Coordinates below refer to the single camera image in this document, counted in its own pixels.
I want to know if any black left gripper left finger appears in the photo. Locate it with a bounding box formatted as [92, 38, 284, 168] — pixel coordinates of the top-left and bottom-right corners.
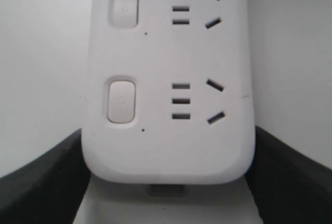
[1, 130, 91, 223]

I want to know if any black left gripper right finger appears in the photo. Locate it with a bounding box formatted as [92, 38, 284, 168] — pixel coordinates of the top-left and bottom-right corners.
[245, 127, 331, 223]

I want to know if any white five-outlet power strip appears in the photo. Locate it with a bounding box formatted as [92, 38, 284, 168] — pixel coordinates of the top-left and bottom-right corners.
[82, 0, 255, 185]

